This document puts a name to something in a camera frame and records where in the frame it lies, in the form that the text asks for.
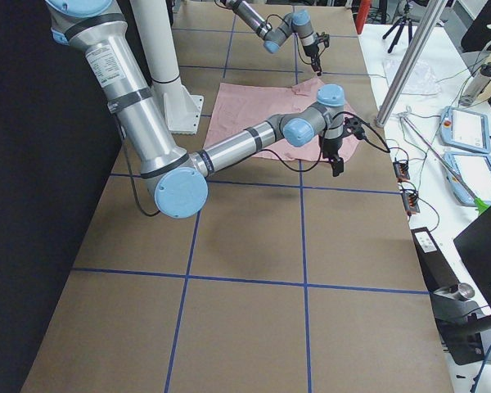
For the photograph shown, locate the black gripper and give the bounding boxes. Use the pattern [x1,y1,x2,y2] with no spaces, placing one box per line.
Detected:
[301,32,330,76]
[319,116,365,177]

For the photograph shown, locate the pink printed t-shirt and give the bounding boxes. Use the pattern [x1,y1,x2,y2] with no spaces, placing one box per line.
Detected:
[203,77,359,161]

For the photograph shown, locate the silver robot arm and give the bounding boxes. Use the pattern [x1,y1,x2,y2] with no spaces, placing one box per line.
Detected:
[47,1,366,219]
[215,0,330,76]

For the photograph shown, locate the orange connector block upper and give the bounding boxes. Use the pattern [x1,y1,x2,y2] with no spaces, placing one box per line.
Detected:
[393,161,410,183]

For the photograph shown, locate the orange connector block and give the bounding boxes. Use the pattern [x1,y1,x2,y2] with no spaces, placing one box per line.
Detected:
[393,161,410,183]
[401,189,420,217]

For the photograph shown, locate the red cylinder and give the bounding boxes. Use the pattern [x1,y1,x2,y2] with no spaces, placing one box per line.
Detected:
[355,0,372,35]

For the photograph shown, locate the orange connector block lower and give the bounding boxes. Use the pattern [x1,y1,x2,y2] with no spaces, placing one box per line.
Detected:
[401,189,420,217]

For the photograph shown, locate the clear plastic bag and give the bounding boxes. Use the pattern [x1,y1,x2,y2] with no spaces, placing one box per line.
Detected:
[383,59,441,96]

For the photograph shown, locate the upper teach pendant tablet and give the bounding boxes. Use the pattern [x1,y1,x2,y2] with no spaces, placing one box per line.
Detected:
[439,106,491,154]

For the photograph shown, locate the teach pendant tablet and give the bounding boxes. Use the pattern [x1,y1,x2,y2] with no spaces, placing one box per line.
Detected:
[443,151,491,205]
[439,106,491,154]

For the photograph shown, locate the lower teach pendant tablet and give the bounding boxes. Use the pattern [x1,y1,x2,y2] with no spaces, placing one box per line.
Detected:
[443,151,491,205]

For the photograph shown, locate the reacher stick with green tip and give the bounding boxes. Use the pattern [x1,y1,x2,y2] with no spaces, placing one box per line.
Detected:
[398,112,489,215]

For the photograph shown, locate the black box with white label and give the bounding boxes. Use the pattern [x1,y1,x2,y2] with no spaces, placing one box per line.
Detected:
[411,227,460,299]

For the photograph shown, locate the clear water bottle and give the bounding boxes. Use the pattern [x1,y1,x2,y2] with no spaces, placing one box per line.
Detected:
[458,62,491,106]

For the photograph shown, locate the black monitor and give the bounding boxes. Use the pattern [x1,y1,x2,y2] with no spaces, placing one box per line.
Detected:
[453,206,491,308]

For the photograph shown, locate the silver metal cylinder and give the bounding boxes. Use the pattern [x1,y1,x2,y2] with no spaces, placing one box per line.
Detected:
[455,282,475,302]

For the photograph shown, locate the black clamp stand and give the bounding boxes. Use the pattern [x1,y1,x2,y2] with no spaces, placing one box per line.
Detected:
[430,293,491,366]

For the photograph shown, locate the black camera tripod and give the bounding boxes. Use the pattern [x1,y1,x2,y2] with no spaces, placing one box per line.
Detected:
[382,1,413,53]

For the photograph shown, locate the aluminium frame post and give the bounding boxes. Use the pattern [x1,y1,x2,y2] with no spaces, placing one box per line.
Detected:
[376,0,447,128]

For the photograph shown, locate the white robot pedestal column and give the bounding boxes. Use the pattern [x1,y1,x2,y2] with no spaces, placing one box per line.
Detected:
[130,0,204,135]

